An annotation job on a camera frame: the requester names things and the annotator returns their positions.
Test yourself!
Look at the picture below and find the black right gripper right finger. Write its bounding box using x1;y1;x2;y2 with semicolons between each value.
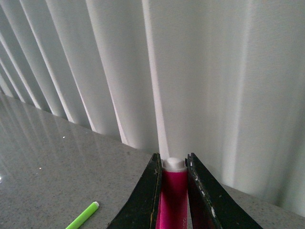
185;153;261;229

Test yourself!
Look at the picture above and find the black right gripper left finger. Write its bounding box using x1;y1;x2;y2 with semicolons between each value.
107;153;162;229

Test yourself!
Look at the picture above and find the pink pen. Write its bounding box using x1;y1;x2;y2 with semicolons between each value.
156;157;188;229

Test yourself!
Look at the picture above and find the green pen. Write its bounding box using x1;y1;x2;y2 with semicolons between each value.
66;201;100;229

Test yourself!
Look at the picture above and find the white curtain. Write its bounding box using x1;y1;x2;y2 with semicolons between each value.
0;0;305;216

